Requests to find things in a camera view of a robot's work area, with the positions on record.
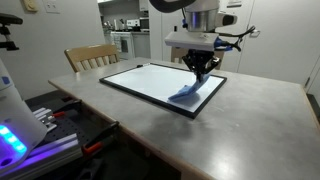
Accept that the microwave on counter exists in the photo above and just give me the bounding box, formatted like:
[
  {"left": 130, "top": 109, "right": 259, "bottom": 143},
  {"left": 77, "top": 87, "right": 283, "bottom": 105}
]
[{"left": 139, "top": 17, "right": 150, "bottom": 32}]

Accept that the wooden chair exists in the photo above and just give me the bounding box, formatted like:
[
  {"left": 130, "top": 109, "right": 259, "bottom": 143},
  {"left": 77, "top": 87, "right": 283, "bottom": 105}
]
[
  {"left": 171, "top": 47, "right": 224, "bottom": 64},
  {"left": 64, "top": 44, "right": 120, "bottom": 73}
]

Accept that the black orange bar clamp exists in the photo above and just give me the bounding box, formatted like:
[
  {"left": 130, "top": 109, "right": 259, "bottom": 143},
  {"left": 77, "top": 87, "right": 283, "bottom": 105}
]
[{"left": 81, "top": 121, "right": 119, "bottom": 156}]

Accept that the black framed whiteboard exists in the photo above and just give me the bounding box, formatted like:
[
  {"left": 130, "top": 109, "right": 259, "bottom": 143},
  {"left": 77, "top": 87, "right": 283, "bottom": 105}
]
[{"left": 99, "top": 63, "right": 227, "bottom": 119}]

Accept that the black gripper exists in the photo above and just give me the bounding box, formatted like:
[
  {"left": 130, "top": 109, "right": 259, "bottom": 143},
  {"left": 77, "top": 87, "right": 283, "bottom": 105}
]
[{"left": 182, "top": 49, "right": 221, "bottom": 82}]

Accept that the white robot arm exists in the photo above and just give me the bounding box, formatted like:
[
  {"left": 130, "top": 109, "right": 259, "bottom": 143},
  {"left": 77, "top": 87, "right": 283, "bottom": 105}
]
[{"left": 149, "top": 0, "right": 239, "bottom": 82}]

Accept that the aluminium extrusion rail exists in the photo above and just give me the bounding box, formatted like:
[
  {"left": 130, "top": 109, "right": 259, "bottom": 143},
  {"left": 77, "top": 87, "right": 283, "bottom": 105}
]
[{"left": 0, "top": 133, "right": 82, "bottom": 180}]

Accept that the white kitchen stove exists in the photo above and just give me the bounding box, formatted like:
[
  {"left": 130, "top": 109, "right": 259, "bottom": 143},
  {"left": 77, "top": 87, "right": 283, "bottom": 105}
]
[{"left": 111, "top": 32, "right": 135, "bottom": 60}]

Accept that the blue microfiber towel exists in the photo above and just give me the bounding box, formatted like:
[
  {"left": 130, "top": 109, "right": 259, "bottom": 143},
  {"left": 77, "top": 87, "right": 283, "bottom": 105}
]
[{"left": 168, "top": 74, "right": 210, "bottom": 102}]

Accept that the left wooden chair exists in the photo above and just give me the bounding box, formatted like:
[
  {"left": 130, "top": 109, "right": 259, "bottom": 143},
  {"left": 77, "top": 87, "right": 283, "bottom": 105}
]
[{"left": 64, "top": 44, "right": 120, "bottom": 73}]

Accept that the black red bar clamp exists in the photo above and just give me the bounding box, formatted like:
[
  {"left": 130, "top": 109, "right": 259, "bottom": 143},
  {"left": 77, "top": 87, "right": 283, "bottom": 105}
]
[{"left": 52, "top": 100, "right": 82, "bottom": 118}]

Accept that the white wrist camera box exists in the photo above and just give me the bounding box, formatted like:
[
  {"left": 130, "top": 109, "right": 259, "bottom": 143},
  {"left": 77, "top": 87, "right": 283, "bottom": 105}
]
[{"left": 164, "top": 32, "right": 218, "bottom": 51}]

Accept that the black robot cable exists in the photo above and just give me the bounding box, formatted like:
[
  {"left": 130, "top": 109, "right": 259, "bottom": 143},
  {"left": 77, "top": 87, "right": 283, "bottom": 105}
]
[{"left": 214, "top": 25, "right": 257, "bottom": 53}]

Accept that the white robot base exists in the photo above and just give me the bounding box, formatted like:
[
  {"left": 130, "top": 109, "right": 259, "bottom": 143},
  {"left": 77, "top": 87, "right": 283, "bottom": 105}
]
[{"left": 0, "top": 60, "right": 47, "bottom": 176}]

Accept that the right wooden chair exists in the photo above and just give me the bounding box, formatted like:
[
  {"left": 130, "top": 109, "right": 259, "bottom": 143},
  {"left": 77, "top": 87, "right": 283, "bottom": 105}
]
[{"left": 171, "top": 47, "right": 224, "bottom": 64}]

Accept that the beige wall thermostat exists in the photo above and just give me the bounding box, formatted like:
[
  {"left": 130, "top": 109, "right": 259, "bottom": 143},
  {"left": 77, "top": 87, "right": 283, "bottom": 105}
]
[{"left": 22, "top": 0, "right": 38, "bottom": 13}]

